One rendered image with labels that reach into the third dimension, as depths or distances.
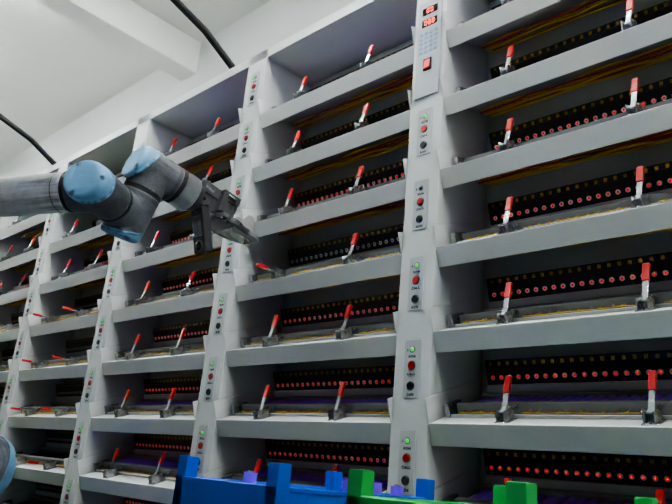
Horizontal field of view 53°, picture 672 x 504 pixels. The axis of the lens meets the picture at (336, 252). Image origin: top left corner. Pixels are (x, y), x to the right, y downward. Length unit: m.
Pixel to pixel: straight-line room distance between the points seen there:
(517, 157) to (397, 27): 0.77
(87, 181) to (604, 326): 1.02
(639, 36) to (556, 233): 0.41
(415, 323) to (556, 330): 0.32
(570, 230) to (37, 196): 1.07
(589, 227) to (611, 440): 0.38
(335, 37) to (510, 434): 1.33
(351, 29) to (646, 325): 1.28
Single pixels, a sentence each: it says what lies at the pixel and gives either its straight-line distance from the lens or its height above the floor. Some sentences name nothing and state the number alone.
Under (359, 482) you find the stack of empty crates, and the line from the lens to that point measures 0.71.
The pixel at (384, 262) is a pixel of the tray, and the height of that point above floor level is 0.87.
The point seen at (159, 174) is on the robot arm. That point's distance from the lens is 1.58.
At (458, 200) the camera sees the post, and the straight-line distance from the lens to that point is 1.60.
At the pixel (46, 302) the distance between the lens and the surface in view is 3.21.
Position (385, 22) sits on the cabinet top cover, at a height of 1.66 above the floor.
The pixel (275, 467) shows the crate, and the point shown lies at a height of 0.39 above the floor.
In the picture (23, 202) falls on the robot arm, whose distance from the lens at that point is 1.55.
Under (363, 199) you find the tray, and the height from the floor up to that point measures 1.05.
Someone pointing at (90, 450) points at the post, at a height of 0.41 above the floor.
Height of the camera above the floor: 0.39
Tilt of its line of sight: 19 degrees up
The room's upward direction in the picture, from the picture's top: 5 degrees clockwise
